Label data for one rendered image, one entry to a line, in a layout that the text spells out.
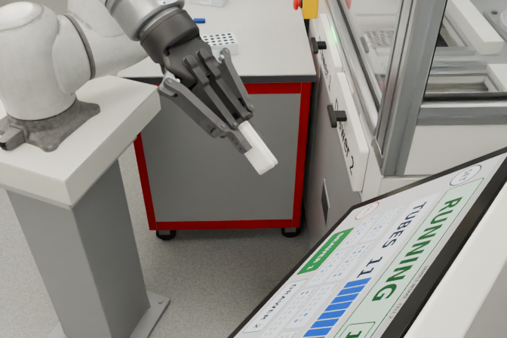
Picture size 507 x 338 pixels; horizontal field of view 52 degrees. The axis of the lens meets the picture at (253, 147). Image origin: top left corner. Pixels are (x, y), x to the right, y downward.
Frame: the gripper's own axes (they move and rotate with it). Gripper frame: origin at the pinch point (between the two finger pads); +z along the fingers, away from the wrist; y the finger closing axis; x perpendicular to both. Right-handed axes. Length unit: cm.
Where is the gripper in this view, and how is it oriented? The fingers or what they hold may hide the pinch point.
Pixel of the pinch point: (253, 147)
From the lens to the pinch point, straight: 69.3
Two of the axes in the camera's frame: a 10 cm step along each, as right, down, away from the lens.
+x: -5.5, 3.9, 7.4
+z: 6.0, 8.0, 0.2
